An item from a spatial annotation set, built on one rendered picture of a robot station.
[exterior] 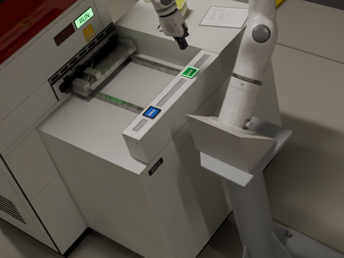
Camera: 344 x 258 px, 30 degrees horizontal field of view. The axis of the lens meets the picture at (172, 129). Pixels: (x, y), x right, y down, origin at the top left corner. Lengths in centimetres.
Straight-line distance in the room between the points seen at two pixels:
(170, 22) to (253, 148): 58
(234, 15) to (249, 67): 59
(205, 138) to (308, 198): 106
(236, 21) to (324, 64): 131
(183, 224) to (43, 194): 69
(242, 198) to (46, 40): 107
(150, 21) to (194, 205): 88
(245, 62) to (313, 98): 153
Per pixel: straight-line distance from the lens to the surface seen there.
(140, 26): 300
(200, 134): 241
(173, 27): 247
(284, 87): 393
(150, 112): 251
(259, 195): 264
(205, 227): 306
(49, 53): 284
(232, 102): 236
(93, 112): 284
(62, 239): 330
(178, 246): 293
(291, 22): 445
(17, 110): 280
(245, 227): 279
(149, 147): 248
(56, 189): 312
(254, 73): 235
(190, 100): 261
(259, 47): 230
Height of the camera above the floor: 259
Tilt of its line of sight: 42 degrees down
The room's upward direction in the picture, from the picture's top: 18 degrees counter-clockwise
